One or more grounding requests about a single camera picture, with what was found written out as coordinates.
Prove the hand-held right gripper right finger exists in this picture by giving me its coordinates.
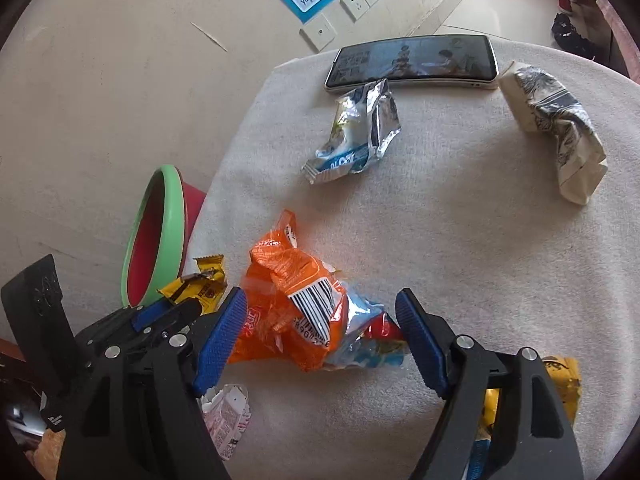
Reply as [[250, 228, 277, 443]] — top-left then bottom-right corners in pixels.
[[394, 287, 586, 480]]

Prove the silver foil wrapper blue print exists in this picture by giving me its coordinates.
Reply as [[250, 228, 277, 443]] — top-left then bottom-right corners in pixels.
[[301, 78, 402, 185]]

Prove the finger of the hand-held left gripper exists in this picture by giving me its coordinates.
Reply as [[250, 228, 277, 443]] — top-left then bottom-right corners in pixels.
[[87, 314, 199, 357], [75, 299, 201, 344]]

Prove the smartphone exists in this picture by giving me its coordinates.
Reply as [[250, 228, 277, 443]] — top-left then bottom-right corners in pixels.
[[324, 35, 500, 95]]

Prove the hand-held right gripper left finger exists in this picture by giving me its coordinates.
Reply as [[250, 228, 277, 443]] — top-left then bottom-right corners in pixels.
[[56, 287, 249, 480]]

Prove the orange snack wrapper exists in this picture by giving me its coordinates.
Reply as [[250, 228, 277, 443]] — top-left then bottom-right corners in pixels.
[[227, 210, 351, 372]]

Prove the blue silver snack wrapper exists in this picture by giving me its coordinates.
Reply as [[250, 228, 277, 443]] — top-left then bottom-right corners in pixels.
[[322, 280, 411, 372]]

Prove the white round-hole wall plate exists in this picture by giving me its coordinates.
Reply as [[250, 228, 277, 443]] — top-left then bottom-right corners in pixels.
[[299, 11, 337, 52]]

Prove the black shoe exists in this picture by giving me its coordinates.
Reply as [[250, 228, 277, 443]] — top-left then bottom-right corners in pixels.
[[565, 27, 599, 56], [551, 12, 576, 37]]

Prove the yellow brown snack wrapper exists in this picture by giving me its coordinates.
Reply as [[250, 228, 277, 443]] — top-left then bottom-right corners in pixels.
[[157, 255, 227, 317]]

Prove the white patterned paper bag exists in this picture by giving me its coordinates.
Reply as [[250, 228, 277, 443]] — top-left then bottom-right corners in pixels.
[[499, 60, 608, 206]]

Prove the white red-print wrapper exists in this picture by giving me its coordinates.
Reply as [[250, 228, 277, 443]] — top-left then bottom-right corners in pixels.
[[200, 384, 252, 461]]

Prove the green-rimmed red bin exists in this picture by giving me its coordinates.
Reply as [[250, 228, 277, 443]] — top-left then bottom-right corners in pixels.
[[121, 165, 208, 308]]

